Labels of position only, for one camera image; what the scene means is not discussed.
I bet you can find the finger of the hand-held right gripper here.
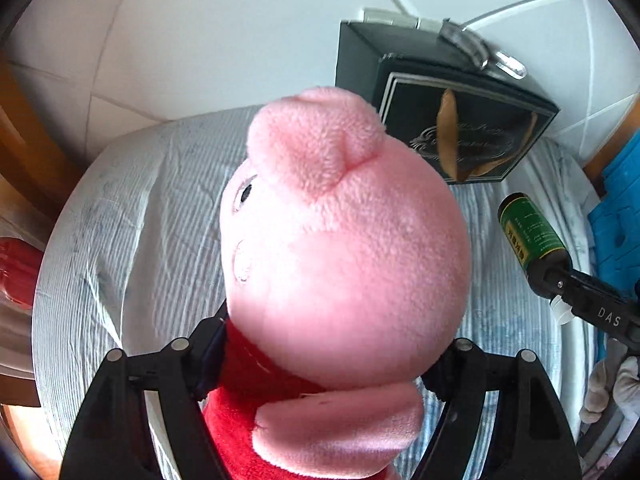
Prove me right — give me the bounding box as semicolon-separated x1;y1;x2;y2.
522;255;581;307

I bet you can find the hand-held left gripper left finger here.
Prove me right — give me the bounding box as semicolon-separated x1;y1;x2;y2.
60;305;228;480

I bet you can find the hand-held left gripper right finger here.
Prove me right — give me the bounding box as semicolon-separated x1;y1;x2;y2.
415;337;583;480

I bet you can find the green glass bottle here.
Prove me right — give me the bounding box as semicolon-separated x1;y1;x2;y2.
497;192;573;276

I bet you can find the blue plastic crate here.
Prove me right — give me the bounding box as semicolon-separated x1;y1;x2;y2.
587;130;640;306

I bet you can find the pink pig plush red dress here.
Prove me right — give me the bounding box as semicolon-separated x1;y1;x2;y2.
202;86;473;480

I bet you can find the person's right hand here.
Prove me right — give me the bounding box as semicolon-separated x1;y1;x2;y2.
579;355;640;426

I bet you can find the light blue striped bed sheet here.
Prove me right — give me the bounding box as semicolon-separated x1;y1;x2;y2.
32;105;601;480

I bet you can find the red plastic container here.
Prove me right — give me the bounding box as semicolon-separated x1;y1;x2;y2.
0;237;43;311

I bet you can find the black gift box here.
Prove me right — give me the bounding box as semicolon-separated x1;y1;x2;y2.
334;20;560;186

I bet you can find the white padded wooden headboard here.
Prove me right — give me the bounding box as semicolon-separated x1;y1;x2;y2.
0;0;640;221

